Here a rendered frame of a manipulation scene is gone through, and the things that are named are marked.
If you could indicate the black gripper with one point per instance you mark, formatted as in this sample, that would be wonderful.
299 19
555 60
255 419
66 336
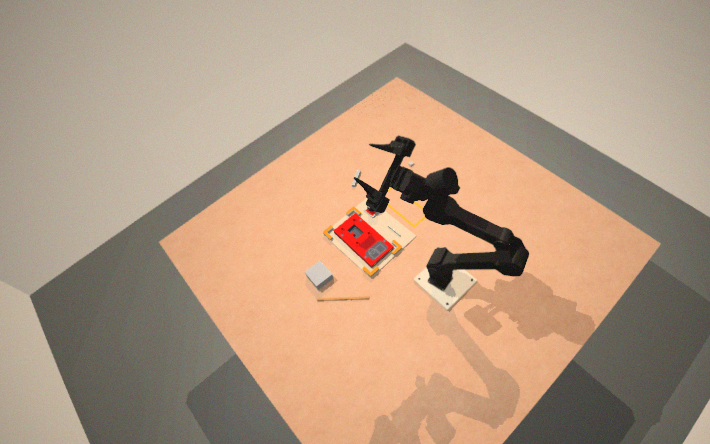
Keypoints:
402 146

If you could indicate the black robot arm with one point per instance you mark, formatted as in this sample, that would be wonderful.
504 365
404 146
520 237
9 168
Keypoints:
510 255

